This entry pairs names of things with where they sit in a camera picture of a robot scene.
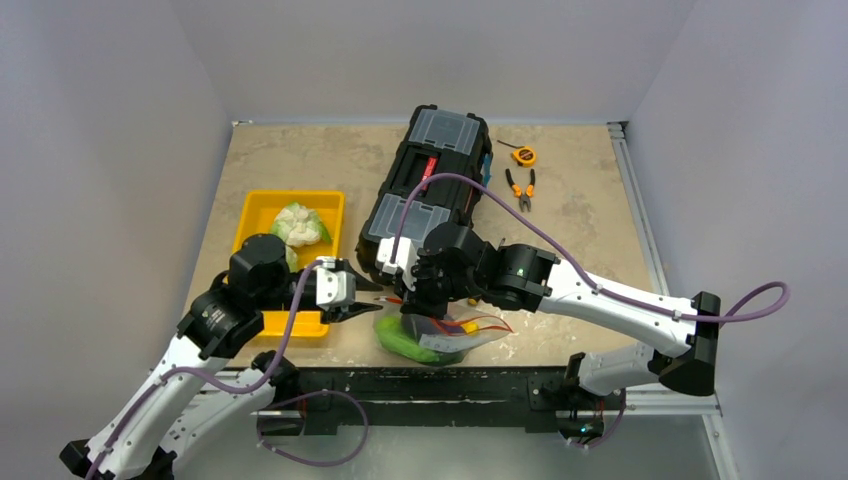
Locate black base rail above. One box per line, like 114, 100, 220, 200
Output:
254, 366, 624, 441

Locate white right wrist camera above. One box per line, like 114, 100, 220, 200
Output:
375, 237, 419, 291

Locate orange handled pliers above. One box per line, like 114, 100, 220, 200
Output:
505, 168, 536, 212

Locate clear zip top bag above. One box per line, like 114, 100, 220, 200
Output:
373, 296, 514, 367

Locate yellow corn cob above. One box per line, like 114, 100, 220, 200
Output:
462, 322, 480, 335

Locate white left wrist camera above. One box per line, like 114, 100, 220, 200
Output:
314, 256, 356, 311

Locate white cauliflower with leaves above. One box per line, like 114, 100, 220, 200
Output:
269, 202, 332, 248

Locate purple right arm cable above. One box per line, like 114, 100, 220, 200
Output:
389, 173, 791, 326

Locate pale green cabbage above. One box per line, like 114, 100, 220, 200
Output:
285, 245, 300, 272

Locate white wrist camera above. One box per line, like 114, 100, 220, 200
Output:
314, 256, 356, 311
375, 237, 419, 291

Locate yellow plastic tray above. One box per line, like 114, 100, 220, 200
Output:
232, 190, 345, 341

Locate black plastic toolbox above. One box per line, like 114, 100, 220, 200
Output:
355, 104, 492, 286

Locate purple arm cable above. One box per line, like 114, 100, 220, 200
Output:
84, 259, 370, 480
389, 173, 791, 326

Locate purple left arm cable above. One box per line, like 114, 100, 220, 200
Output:
84, 259, 370, 480

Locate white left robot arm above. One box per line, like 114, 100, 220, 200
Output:
59, 234, 381, 479

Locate purple eggplant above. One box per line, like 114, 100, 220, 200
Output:
401, 314, 465, 339

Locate yellow tape measure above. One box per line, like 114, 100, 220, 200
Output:
497, 140, 538, 168

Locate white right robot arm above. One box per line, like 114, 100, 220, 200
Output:
375, 223, 720, 407

